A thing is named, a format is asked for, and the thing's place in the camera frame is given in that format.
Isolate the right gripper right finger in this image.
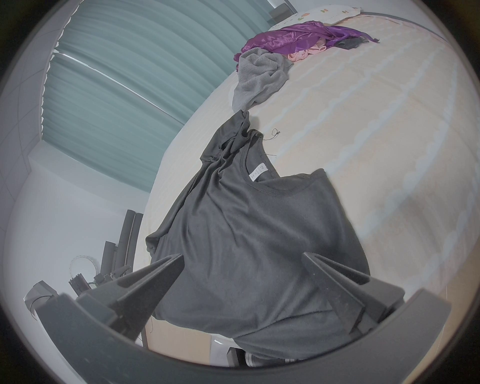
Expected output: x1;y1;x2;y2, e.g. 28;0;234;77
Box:
301;252;406;334

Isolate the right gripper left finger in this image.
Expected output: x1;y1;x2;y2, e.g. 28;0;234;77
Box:
77;253;184;341

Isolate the black T-shirt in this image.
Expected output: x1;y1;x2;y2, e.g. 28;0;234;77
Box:
145;110;372;362

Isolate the bed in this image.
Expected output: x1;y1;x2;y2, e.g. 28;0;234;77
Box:
138;9;474;364

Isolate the black chest of drawers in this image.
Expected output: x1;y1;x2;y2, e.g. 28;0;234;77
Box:
100;209;144;280

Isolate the blue-green curtain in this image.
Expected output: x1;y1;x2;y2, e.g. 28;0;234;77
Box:
37;54;188;194
52;0;289;124

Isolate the grey garment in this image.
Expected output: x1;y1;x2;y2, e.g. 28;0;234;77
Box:
232;47;294;112

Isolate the pink garment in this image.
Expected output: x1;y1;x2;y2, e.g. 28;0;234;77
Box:
287;42;331;64

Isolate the black lace garment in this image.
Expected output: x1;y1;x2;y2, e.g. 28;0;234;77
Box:
335;37;370;50

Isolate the purple satin garment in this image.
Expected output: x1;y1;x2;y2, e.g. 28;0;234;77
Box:
234;20;380;72

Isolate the white printed pillow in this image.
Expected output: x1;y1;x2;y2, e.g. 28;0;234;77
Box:
279;4;364;30

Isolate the grey bedside table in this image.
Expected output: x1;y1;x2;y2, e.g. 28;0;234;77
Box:
268;0;292;28

